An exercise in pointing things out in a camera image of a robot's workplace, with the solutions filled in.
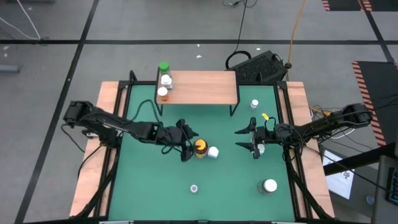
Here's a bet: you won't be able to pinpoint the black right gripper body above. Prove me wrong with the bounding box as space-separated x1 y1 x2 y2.
256 123 283 144

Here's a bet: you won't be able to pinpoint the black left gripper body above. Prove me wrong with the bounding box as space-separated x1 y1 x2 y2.
157 123 187 147

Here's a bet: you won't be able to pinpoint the amber bottle yellow cap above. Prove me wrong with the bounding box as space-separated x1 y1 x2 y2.
193 139 209 159

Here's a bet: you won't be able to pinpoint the green label jar white lid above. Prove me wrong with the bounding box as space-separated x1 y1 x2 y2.
257 179 278 195

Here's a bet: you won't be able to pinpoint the orange pill vial white cap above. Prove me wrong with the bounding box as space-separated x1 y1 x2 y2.
157 86 170 102

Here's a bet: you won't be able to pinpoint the bottle with green cap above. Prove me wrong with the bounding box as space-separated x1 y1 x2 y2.
158 61 171 75

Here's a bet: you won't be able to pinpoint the wooden shelf black metal legs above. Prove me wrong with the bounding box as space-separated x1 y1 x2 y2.
154 68 241 118

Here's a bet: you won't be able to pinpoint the yellow plug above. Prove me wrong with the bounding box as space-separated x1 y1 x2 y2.
309 105 332 118

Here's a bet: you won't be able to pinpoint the black perforated computer case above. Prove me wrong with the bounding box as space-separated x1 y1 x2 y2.
229 50 289 83

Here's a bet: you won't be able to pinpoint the white paper sheet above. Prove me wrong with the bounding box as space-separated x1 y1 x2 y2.
322 149 355 200

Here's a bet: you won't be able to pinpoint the black beam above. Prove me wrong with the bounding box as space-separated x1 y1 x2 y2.
323 142 398 177

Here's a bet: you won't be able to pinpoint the black mat hazard stripe edge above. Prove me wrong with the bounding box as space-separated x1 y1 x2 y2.
322 0 398 12
351 60 398 147

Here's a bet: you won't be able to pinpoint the black keyboard blue keys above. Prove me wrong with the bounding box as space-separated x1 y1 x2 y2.
386 167 398 207

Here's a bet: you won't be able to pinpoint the grey floor bar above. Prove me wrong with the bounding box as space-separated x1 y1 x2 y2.
0 64 21 74

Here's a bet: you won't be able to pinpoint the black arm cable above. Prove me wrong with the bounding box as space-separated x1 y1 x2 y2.
129 98 162 125

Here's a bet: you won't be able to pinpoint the black metal table frame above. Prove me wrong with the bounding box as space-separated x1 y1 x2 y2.
70 70 336 222

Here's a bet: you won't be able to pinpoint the white looped cable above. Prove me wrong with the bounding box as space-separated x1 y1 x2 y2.
329 126 357 140

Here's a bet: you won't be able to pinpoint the black floor cable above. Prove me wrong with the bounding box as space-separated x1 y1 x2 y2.
222 0 253 71

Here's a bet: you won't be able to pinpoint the yellow hanging cable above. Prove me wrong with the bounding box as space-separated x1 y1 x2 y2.
285 0 308 68

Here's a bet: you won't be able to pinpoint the white floor cable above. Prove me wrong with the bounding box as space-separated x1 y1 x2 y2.
0 0 42 40

